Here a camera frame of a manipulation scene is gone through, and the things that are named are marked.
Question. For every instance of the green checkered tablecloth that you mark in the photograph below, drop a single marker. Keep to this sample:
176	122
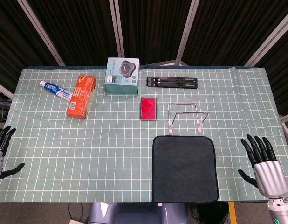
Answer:
111	151

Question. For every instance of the teal speaker box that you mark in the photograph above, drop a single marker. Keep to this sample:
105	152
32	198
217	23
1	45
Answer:
121	77

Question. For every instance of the blue white toothpaste tube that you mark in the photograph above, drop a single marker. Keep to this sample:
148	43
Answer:
55	89

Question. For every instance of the black bag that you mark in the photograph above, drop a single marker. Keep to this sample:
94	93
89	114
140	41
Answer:
208	213

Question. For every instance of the black pleated curtain panel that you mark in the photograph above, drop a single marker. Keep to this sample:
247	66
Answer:
228	30
281	70
83	30
153	28
13	46

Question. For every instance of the black folding stand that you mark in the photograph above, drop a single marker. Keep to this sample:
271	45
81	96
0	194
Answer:
174	82

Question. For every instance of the red ink pad case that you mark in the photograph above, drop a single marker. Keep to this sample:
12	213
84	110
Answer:
148	109

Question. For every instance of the white metal bar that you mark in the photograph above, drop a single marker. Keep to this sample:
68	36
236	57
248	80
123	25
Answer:
4	91

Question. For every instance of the orange carton box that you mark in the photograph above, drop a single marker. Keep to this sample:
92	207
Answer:
81	98

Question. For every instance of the white metal frame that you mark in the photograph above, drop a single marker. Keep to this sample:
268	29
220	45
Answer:
286	117

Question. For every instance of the yellow strip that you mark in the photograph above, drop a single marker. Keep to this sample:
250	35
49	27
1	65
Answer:
231	213

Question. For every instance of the purple grey robot torso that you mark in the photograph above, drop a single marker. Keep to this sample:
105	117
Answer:
134	214

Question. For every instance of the white partition frame post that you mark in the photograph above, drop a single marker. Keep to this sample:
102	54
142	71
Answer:
188	30
269	42
117	28
42	33

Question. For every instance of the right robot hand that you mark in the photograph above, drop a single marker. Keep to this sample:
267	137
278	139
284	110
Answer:
269	177

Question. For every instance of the grey and blue towel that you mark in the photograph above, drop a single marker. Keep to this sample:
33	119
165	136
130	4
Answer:
184	168

